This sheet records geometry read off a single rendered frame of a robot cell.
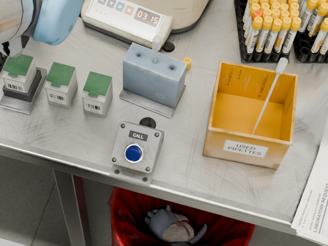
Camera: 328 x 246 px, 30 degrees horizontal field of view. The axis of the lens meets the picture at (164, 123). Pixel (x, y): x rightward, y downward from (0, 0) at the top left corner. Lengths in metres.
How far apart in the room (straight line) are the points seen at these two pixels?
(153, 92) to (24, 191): 1.00
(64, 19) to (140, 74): 0.39
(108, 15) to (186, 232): 0.74
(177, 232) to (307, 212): 0.70
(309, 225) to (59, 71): 0.48
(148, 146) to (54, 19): 0.39
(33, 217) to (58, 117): 0.90
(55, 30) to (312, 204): 0.56
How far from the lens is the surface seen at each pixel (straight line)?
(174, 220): 1.71
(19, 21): 0.60
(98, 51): 1.15
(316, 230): 1.02
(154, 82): 1.03
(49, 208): 1.95
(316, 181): 1.05
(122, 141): 0.97
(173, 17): 1.13
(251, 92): 1.09
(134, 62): 1.01
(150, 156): 0.97
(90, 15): 1.15
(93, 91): 1.02
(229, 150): 1.01
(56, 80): 1.04
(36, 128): 1.07
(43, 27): 0.64
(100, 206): 1.94
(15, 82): 1.05
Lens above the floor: 1.81
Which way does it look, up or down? 61 degrees down
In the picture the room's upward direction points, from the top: 7 degrees clockwise
